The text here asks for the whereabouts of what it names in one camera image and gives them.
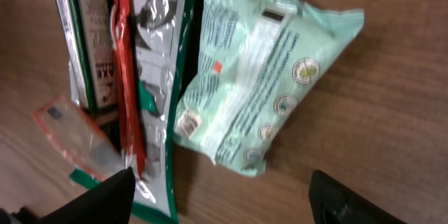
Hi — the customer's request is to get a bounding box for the green narrow box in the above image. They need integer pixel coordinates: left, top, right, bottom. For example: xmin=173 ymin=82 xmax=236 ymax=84
xmin=55 ymin=0 xmax=118 ymax=114

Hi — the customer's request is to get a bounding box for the orange tissue packet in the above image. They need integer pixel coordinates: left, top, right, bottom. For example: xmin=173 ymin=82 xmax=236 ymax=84
xmin=34 ymin=96 xmax=125 ymax=181

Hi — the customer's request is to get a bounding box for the red stick sachet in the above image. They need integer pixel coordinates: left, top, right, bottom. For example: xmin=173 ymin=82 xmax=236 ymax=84
xmin=110 ymin=0 xmax=146 ymax=178

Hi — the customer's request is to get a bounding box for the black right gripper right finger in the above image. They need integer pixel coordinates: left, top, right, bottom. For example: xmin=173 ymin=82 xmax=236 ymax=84
xmin=309 ymin=170 xmax=405 ymax=224

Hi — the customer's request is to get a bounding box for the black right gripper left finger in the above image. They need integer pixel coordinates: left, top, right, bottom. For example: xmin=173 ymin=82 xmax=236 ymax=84
xmin=1 ymin=168 xmax=136 ymax=224

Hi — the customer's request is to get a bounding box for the mint flushable wipes pack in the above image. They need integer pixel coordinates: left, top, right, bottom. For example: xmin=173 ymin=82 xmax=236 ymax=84
xmin=174 ymin=0 xmax=365 ymax=177

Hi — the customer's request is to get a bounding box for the green 3M cleaner package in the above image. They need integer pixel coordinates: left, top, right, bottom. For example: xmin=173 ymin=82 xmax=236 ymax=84
xmin=52 ymin=0 xmax=207 ymax=224

